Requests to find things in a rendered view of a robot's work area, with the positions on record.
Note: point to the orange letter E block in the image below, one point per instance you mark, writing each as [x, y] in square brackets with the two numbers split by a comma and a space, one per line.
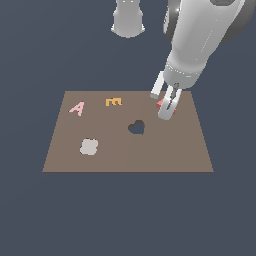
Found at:
[113, 101]

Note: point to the brown slotted board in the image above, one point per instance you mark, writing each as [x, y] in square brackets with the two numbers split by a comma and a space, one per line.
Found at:
[126, 133]

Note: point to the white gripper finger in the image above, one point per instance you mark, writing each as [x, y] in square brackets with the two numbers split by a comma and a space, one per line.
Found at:
[167, 103]
[157, 86]

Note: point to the red heart block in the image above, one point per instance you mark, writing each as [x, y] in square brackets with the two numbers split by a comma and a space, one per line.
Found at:
[160, 104]

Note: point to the pink letter A block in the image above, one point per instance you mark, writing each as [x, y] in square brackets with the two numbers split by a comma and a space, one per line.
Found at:
[77, 108]

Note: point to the grey clover-shaped block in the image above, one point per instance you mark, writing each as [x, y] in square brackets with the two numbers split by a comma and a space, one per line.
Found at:
[89, 146]

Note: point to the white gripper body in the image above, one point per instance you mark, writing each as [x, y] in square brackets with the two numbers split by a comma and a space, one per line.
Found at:
[181, 74]

